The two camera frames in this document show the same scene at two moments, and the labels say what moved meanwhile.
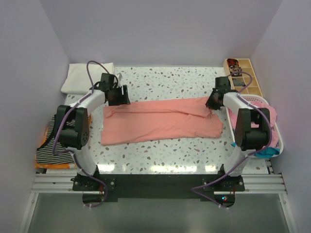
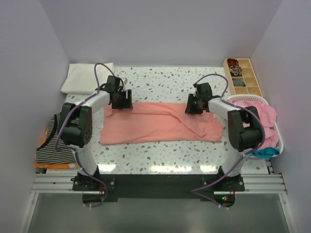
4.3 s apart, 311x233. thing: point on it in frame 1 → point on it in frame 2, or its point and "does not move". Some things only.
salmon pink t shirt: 170,119 does not move
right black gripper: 209,103 → 189,108
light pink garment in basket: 272,114 does not move
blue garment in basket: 266,152 does not move
